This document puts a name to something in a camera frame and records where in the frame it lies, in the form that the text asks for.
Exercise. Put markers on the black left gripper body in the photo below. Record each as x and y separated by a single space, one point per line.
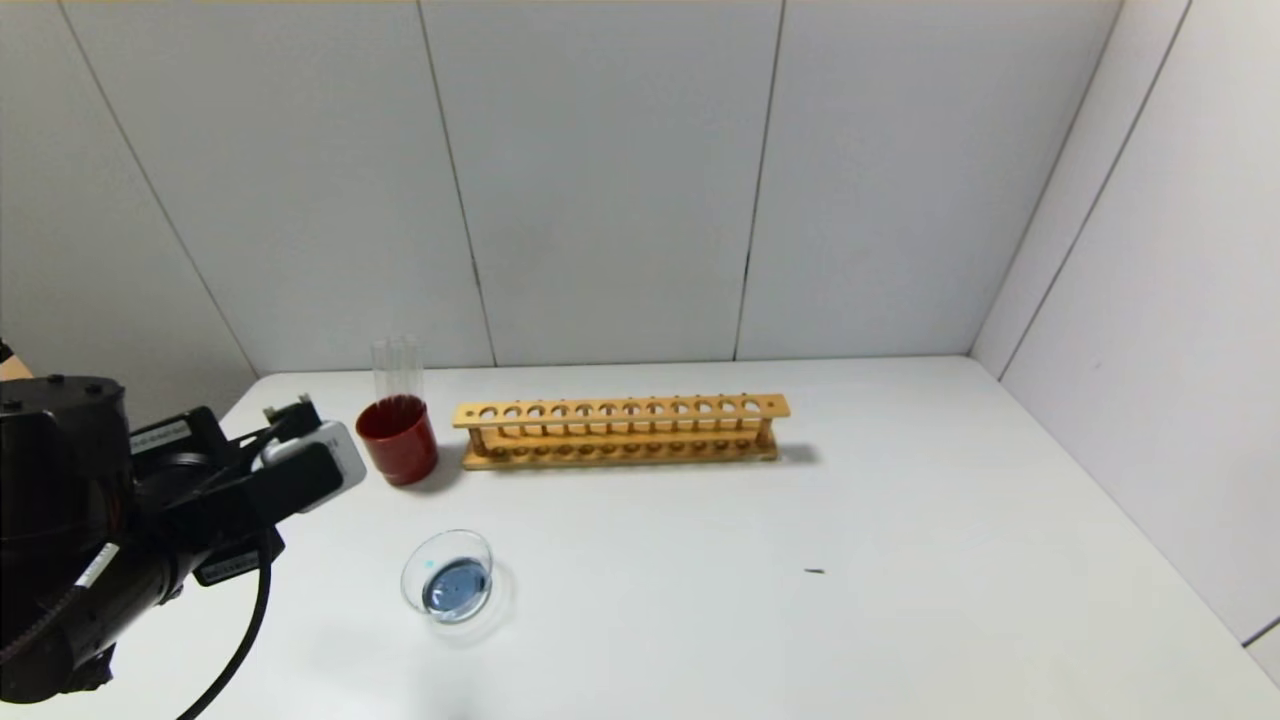
236 565

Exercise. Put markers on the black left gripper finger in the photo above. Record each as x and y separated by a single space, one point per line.
293 417

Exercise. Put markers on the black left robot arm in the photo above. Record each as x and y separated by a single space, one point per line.
60 480

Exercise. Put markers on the wooden test tube rack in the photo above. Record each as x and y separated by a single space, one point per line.
620 410

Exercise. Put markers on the dark red cup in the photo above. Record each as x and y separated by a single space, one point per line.
398 450

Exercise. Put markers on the clear glass petri dish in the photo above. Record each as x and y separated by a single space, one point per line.
455 590

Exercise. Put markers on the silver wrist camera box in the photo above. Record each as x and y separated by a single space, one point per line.
352 465

